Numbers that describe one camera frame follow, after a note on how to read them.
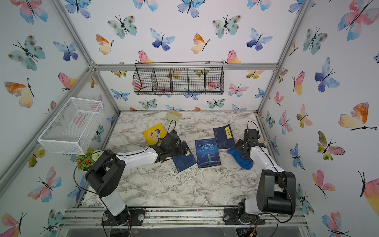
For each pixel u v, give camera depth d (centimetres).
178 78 98
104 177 47
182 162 92
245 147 65
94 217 76
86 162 77
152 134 105
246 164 89
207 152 96
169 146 71
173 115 118
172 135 75
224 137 104
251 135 72
